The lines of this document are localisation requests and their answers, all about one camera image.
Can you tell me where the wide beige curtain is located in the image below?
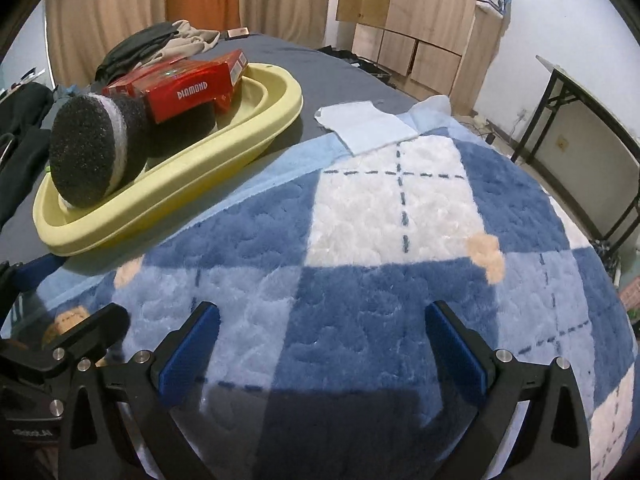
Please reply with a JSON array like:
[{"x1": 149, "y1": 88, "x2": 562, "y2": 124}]
[{"x1": 45, "y1": 0, "x2": 174, "y2": 87}]

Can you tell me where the yellow plastic basin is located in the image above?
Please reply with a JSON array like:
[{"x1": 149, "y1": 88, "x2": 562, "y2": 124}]
[{"x1": 32, "y1": 62, "x2": 305, "y2": 257}]

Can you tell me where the open black suitcase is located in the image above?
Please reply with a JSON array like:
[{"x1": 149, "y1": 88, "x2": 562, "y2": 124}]
[{"x1": 317, "y1": 46, "x2": 397, "y2": 89}]

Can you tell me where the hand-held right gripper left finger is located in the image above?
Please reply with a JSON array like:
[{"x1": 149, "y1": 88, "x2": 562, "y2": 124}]
[{"x1": 59, "y1": 301, "x2": 222, "y2": 480}]

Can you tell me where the blue white plaid blanket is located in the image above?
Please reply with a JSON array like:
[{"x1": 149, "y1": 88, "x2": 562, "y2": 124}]
[{"x1": 0, "y1": 95, "x2": 639, "y2": 480}]

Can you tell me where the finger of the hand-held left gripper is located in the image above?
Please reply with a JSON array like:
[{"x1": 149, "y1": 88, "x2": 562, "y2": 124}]
[
  {"x1": 45, "y1": 302, "x2": 131, "y2": 363},
  {"x1": 0, "y1": 252, "x2": 65, "y2": 307}
]

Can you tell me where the dark green garment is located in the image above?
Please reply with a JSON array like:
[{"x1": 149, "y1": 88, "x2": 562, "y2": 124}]
[{"x1": 95, "y1": 22, "x2": 179, "y2": 81}]

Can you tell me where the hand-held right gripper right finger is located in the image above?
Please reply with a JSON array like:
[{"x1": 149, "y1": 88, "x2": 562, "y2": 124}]
[{"x1": 424, "y1": 300, "x2": 594, "y2": 480}]

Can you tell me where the long red carton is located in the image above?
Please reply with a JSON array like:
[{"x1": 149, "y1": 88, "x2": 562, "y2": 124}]
[{"x1": 102, "y1": 49, "x2": 250, "y2": 98}]

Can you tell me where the black cloth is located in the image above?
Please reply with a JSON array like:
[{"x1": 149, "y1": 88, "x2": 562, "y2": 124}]
[{"x1": 0, "y1": 82, "x2": 57, "y2": 227}]

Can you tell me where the white cloth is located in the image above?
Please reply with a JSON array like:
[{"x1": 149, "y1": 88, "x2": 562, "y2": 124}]
[{"x1": 314, "y1": 101, "x2": 419, "y2": 157}]

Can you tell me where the black frame folding table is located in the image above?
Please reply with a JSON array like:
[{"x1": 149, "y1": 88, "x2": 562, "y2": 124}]
[{"x1": 510, "y1": 55, "x2": 640, "y2": 277}]

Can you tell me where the wooden wardrobe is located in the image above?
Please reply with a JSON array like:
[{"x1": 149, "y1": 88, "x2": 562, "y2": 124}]
[{"x1": 336, "y1": 0, "x2": 504, "y2": 117}]

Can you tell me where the narrow beige curtain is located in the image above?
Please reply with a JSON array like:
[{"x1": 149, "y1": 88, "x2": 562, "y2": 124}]
[{"x1": 239, "y1": 0, "x2": 329, "y2": 52}]

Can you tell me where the dark grey round sponge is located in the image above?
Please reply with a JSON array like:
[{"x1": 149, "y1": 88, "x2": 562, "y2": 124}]
[{"x1": 49, "y1": 94, "x2": 152, "y2": 209}]

